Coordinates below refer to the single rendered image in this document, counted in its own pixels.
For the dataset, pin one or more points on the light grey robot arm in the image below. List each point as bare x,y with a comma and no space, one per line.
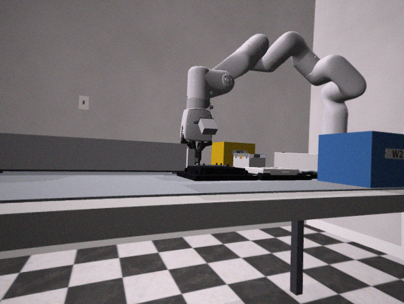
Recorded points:
346,82

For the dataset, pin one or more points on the yellow open-top box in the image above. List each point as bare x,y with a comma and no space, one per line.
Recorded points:
222,152

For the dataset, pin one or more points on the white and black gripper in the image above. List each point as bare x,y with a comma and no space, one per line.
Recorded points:
191,132

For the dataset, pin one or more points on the blue open-top bin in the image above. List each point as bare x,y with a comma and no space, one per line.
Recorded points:
366,159

